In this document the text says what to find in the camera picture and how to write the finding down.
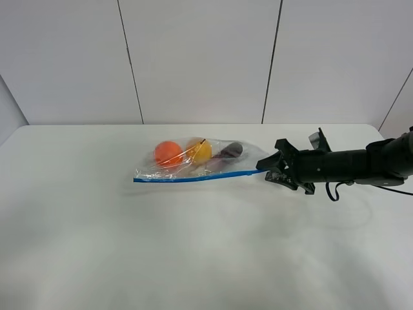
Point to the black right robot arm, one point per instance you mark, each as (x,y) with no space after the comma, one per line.
(384,164)

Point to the clear zip bag blue seal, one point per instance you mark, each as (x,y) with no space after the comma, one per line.
(148,171)

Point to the dark purple eggplant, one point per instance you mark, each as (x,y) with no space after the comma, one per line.
(233,150)

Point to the yellow pear fruit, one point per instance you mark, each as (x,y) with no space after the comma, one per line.
(198,151)

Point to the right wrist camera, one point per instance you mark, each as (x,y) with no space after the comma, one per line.
(319,141)

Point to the orange fruit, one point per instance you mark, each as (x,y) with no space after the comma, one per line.
(168,153)

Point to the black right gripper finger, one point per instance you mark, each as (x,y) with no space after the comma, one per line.
(274,162)
(281,179)

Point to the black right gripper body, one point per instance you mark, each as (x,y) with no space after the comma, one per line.
(303,166)

